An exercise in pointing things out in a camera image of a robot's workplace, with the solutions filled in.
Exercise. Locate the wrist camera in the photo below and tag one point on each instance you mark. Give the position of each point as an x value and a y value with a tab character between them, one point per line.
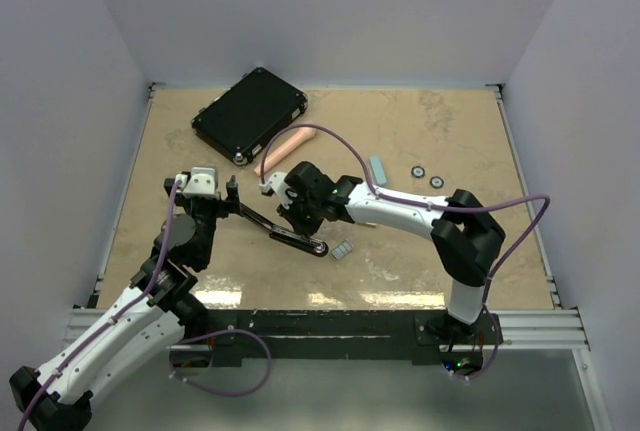
276	185
200	182

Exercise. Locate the blue white stapler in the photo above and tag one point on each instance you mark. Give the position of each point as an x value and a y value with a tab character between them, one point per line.
377	170

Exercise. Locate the black stapler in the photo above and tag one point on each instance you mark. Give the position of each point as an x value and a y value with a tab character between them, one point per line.
283	235

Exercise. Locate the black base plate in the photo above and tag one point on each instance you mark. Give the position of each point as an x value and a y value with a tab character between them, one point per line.
422	337

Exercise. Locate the pink cylindrical tube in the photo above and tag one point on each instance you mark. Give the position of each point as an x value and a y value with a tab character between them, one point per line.
273	157

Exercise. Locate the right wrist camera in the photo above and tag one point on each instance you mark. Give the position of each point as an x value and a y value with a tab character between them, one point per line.
276	185

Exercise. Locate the aluminium rail frame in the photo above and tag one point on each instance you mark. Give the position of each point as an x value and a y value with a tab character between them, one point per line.
460	135

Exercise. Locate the staple tray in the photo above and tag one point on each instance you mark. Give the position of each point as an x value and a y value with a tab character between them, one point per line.
342	250

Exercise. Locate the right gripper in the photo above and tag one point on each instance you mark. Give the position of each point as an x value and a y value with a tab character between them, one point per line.
292	216

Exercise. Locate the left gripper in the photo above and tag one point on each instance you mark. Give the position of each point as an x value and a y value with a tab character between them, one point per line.
225	206

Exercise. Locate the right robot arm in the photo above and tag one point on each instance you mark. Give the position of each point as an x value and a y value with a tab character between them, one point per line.
466	242

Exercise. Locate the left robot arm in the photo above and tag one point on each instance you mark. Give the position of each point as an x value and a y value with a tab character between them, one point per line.
154	311

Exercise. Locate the black hard case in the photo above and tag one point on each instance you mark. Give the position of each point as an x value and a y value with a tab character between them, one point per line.
241	121

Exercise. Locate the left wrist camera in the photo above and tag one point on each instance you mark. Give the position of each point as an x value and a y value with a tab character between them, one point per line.
200	182

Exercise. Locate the silver round disc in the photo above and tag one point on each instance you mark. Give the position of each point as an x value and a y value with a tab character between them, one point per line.
418	172
436	182

